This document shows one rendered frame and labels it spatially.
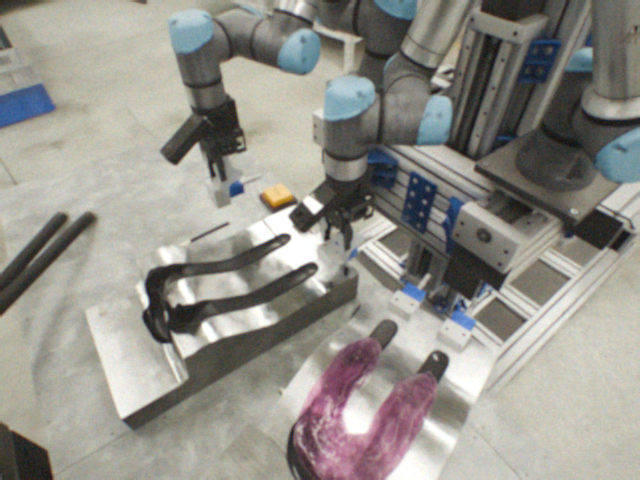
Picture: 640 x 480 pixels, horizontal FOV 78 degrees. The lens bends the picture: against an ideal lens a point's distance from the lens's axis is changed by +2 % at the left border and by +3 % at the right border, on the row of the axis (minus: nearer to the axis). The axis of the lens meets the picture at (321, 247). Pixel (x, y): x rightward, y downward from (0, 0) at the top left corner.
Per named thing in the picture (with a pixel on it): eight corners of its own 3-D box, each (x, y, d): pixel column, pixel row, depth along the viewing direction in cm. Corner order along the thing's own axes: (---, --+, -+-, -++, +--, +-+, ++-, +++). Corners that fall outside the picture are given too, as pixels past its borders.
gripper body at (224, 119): (248, 154, 87) (239, 102, 78) (212, 167, 83) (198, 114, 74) (232, 138, 91) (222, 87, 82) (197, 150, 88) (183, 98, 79)
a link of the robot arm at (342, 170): (341, 167, 63) (313, 144, 67) (340, 190, 66) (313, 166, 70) (377, 151, 65) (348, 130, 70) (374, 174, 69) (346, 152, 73)
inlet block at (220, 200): (256, 179, 101) (254, 162, 97) (266, 189, 98) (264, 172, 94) (209, 198, 96) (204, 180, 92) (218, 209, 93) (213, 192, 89)
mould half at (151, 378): (296, 230, 103) (293, 190, 93) (357, 297, 89) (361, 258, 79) (96, 325, 84) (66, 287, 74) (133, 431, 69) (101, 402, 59)
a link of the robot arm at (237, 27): (284, 54, 79) (246, 73, 73) (243, 41, 84) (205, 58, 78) (281, 9, 73) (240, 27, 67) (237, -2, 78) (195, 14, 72)
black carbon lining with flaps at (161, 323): (286, 235, 92) (283, 205, 85) (325, 279, 83) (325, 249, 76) (137, 305, 79) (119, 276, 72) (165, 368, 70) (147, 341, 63)
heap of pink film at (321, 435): (363, 329, 76) (366, 307, 70) (448, 385, 69) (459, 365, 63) (271, 443, 63) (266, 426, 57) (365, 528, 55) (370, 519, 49)
